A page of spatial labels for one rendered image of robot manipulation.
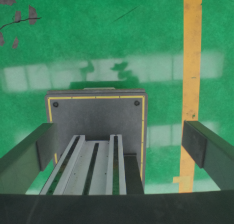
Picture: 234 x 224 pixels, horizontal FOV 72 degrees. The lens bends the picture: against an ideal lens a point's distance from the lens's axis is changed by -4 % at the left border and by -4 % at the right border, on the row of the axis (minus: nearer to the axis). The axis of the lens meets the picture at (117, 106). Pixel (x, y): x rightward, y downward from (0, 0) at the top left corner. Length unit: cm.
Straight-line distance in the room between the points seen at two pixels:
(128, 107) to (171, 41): 68
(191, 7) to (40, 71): 133
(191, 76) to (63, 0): 121
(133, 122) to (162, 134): 50
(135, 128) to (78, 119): 40
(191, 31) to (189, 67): 29
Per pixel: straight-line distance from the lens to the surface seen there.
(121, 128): 118
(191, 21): 158
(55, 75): 151
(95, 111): 115
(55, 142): 16
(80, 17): 149
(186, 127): 16
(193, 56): 156
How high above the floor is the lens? 142
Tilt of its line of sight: 76 degrees down
